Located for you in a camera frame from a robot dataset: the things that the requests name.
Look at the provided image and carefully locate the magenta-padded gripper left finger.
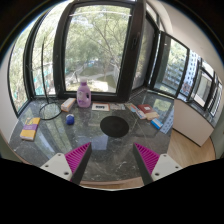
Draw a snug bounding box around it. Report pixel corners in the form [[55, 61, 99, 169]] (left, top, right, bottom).
[[39, 142, 93, 185]]

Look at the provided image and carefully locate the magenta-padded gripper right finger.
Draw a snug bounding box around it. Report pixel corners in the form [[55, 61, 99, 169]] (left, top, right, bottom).
[[132, 142, 184, 186]]

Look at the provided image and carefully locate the blue and white computer mouse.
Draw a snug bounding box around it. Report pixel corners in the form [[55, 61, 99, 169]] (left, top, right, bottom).
[[65, 113, 76, 126]]

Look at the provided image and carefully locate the round black mouse pad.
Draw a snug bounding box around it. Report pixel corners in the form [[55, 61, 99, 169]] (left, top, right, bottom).
[[99, 115, 130, 139]]

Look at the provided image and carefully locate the blue and white box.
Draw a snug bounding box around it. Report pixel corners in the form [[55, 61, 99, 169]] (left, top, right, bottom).
[[150, 118, 164, 131]]

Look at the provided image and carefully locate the tan book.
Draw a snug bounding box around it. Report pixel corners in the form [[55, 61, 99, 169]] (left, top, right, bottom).
[[145, 111, 160, 121]]

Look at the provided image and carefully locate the white box with blue stripe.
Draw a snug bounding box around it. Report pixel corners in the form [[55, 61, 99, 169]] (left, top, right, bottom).
[[135, 109, 148, 120]]

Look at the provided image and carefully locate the red book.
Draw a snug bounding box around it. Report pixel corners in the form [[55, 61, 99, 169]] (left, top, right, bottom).
[[137, 103, 154, 114]]

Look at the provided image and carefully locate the colourful thin booklet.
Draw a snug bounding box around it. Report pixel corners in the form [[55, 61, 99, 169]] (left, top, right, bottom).
[[124, 102, 140, 114]]

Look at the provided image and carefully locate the white and orange carton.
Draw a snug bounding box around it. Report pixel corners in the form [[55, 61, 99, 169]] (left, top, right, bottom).
[[60, 97, 77, 113]]

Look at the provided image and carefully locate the brown-framed white card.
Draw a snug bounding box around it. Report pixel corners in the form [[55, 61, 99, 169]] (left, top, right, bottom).
[[91, 102, 111, 112]]

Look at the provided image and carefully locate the patterned flat booklet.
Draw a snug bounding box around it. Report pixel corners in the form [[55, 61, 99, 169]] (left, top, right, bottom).
[[110, 103, 126, 111]]

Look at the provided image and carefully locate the purple detergent bottle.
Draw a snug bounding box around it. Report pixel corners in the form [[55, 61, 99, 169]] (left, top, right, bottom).
[[76, 79, 92, 109]]

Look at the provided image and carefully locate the black cable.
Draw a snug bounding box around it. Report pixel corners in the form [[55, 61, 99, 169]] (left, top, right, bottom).
[[38, 35, 63, 121]]

